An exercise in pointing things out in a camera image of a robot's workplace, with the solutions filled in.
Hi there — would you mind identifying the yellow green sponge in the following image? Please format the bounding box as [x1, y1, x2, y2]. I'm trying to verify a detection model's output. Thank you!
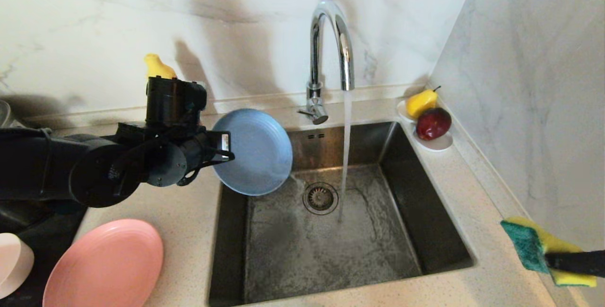
[500, 216, 598, 288]

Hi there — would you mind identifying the blue plate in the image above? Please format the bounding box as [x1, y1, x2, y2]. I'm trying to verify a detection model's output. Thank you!
[211, 109, 294, 197]

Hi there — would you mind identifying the dish soap bottle yellow cap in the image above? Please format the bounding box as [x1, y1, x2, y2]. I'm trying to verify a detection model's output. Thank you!
[144, 53, 178, 80]

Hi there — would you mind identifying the chrome gooseneck faucet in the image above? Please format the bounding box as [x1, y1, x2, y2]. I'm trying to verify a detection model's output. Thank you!
[296, 0, 355, 126]

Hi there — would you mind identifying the small light pink plate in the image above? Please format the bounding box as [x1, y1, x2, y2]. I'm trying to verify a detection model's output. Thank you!
[0, 233, 35, 299]

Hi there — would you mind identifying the stainless steel sink basin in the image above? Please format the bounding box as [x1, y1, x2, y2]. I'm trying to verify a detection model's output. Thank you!
[208, 121, 475, 307]

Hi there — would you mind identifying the round metal drain strainer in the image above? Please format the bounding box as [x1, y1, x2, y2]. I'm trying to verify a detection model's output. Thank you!
[302, 183, 339, 216]

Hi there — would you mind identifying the black glass cooktop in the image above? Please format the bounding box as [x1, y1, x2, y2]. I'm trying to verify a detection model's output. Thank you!
[0, 201, 89, 307]

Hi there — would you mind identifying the small white fruit dish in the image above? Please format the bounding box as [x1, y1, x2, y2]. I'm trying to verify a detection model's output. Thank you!
[396, 100, 453, 152]

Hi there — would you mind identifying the dark red apple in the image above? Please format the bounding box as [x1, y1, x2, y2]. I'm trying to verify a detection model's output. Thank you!
[415, 108, 452, 141]

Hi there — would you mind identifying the yellow pear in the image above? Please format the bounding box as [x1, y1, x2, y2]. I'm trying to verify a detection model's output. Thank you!
[406, 86, 441, 119]

